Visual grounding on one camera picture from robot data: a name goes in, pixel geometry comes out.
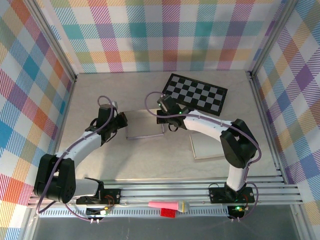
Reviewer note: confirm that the purple paper box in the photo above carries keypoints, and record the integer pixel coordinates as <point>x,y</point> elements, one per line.
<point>145,122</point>

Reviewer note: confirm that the white paper box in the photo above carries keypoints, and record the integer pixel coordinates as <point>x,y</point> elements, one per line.
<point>205,147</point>

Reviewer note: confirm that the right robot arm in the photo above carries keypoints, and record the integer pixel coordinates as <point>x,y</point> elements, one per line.
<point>205,125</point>

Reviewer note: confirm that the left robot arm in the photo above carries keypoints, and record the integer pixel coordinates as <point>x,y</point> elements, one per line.
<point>85,145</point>

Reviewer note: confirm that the black folding chessboard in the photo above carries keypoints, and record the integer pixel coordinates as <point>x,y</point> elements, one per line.
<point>200,92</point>

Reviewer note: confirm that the left controller board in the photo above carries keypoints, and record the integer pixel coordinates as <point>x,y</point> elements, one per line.
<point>96,212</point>

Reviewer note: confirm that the controller board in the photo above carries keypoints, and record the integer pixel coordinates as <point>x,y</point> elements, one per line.
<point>236,212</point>
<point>96,212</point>

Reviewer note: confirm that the pink toy microphone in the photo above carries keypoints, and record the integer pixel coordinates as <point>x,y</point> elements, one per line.
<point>162,205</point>

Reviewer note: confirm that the flat red building plate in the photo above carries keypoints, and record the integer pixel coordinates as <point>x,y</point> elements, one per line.
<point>168,213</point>

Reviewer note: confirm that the right controller board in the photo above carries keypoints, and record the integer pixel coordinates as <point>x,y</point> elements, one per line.
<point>236,212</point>

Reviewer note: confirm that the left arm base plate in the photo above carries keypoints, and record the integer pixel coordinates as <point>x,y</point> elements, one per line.
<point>112,196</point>

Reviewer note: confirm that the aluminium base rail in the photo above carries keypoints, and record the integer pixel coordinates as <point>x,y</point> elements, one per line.
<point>162,192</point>

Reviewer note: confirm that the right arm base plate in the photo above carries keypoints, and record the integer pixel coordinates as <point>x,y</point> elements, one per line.
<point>217,196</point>

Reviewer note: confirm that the left aluminium frame post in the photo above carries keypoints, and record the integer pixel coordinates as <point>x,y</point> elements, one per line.
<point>53,37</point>

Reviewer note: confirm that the aluminium frame post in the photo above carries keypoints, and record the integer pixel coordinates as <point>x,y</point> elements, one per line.
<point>271,37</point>
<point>53,37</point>

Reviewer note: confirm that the right aluminium frame post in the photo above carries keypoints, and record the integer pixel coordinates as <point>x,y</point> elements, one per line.
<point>271,37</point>

